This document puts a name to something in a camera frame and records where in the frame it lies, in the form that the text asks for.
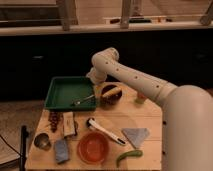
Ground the yellow corn cob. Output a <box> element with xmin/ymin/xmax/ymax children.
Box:
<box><xmin>102</xmin><ymin>87</ymin><xmax>121</xmax><ymax>98</ymax></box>

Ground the silver metal fork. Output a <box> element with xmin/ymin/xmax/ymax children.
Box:
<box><xmin>72</xmin><ymin>95</ymin><xmax>95</xmax><ymax>106</ymax></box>

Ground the grey triangular cloth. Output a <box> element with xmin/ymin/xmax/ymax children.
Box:
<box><xmin>122</xmin><ymin>128</ymin><xmax>150</xmax><ymax>149</ymax></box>

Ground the green chili pepper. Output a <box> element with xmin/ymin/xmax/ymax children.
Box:
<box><xmin>116</xmin><ymin>150</ymin><xmax>143</xmax><ymax>167</ymax></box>

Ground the dark red grape bunch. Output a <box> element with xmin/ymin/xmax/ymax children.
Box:
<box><xmin>48</xmin><ymin>112</ymin><xmax>61</xmax><ymax>132</ymax></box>

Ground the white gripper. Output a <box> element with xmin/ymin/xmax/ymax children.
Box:
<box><xmin>86</xmin><ymin>67</ymin><xmax>107</xmax><ymax>85</ymax></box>

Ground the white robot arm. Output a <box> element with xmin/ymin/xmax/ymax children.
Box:
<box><xmin>87</xmin><ymin>48</ymin><xmax>213</xmax><ymax>171</ymax></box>

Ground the dark brown bowl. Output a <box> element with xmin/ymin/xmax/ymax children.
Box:
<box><xmin>100</xmin><ymin>84</ymin><xmax>122</xmax><ymax>105</ymax></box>

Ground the white rectangular box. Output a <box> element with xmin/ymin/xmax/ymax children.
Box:
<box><xmin>63</xmin><ymin>112</ymin><xmax>76</xmax><ymax>137</ymax></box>

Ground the blue sponge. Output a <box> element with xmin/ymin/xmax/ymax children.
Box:
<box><xmin>54</xmin><ymin>139</ymin><xmax>69</xmax><ymax>163</ymax></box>

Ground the orange tomato toy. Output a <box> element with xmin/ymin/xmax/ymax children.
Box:
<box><xmin>136</xmin><ymin>93</ymin><xmax>147</xmax><ymax>104</ymax></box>

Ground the black pole stand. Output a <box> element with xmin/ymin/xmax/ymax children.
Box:
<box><xmin>19</xmin><ymin>125</ymin><xmax>29</xmax><ymax>171</ymax></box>

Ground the orange plastic bowl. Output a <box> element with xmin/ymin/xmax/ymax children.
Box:
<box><xmin>77</xmin><ymin>131</ymin><xmax>109</xmax><ymax>164</ymax></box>

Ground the green plastic tray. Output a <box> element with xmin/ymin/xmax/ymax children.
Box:
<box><xmin>45</xmin><ymin>76</ymin><xmax>96</xmax><ymax>111</ymax></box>

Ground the silver metal cup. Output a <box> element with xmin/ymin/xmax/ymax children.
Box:
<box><xmin>34</xmin><ymin>133</ymin><xmax>51</xmax><ymax>150</ymax></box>

